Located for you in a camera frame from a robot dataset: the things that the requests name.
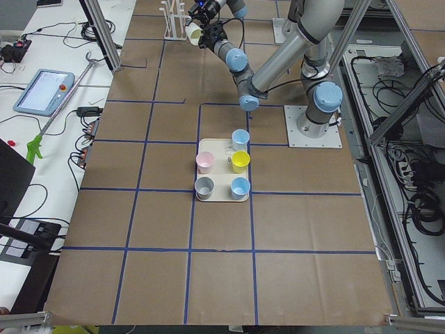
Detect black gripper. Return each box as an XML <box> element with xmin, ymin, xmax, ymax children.
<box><xmin>198</xmin><ymin>21</ymin><xmax>227</xmax><ymax>49</ymax></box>
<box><xmin>188</xmin><ymin>0</ymin><xmax>223</xmax><ymax>23</ymax></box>

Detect pale green plastic cup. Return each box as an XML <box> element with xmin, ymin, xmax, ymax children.
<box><xmin>185</xmin><ymin>22</ymin><xmax>202</xmax><ymax>46</ymax></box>

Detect light blue plastic cup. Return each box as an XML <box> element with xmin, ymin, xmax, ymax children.
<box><xmin>232</xmin><ymin>129</ymin><xmax>250</xmax><ymax>151</ymax></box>
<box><xmin>230</xmin><ymin>177</ymin><xmax>250</xmax><ymax>200</ymax></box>

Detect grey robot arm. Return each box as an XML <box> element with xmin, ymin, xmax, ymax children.
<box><xmin>188</xmin><ymin>0</ymin><xmax>248</xmax><ymax>24</ymax></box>
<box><xmin>188</xmin><ymin>1</ymin><xmax>344</xmax><ymax>112</ymax></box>

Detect pink plastic cup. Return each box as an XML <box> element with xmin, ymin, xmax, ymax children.
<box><xmin>195</xmin><ymin>151</ymin><xmax>215</xmax><ymax>174</ymax></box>

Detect yellow plastic cup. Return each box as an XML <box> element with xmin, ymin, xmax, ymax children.
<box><xmin>232</xmin><ymin>151</ymin><xmax>250</xmax><ymax>174</ymax></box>

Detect grey plastic cup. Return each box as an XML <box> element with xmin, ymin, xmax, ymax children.
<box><xmin>194</xmin><ymin>177</ymin><xmax>215</xmax><ymax>200</ymax></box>

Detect cream rabbit print tray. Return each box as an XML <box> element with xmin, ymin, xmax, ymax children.
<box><xmin>196</xmin><ymin>138</ymin><xmax>250</xmax><ymax>202</ymax></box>

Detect blue teach pendant tablet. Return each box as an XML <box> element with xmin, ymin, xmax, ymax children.
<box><xmin>13</xmin><ymin>69</ymin><xmax>75</xmax><ymax>117</ymax></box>

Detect white wire cup rack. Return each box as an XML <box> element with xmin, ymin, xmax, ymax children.
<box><xmin>159</xmin><ymin>0</ymin><xmax>187</xmax><ymax>41</ymax></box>

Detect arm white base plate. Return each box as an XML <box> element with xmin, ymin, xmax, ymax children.
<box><xmin>272</xmin><ymin>18</ymin><xmax>296</xmax><ymax>45</ymax></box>
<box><xmin>284</xmin><ymin>105</ymin><xmax>342</xmax><ymax>149</ymax></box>

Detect green handled reach grabber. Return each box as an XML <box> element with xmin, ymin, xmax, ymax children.
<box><xmin>26</xmin><ymin>52</ymin><xmax>104</xmax><ymax>165</ymax></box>

